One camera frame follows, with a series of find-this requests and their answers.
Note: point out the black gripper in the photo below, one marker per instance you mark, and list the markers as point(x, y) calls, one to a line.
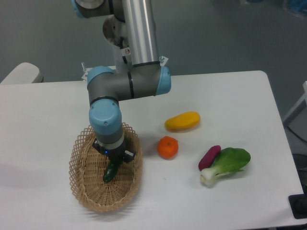
point(119, 152)

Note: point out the green cucumber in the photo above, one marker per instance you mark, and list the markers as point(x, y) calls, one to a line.
point(113, 167)

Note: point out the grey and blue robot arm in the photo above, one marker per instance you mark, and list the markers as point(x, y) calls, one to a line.
point(139, 73)

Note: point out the oval wicker basket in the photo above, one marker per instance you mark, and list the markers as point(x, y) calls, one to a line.
point(86, 169)

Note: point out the orange tangerine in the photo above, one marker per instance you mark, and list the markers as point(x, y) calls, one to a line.
point(167, 147)

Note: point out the yellow mango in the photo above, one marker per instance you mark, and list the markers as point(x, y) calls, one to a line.
point(183, 121)

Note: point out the purple sweet potato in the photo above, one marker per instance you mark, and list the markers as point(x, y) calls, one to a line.
point(209, 157)

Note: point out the white chair armrest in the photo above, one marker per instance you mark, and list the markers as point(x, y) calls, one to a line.
point(24, 73)

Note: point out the green bok choy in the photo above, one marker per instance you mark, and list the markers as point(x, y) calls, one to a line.
point(228, 161)

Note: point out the black clamp at table edge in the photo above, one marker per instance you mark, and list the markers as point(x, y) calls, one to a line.
point(298, 205)

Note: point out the white furniture at right edge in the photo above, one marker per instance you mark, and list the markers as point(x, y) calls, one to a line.
point(297, 108)

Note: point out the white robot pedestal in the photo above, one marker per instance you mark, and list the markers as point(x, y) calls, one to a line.
point(116, 34)

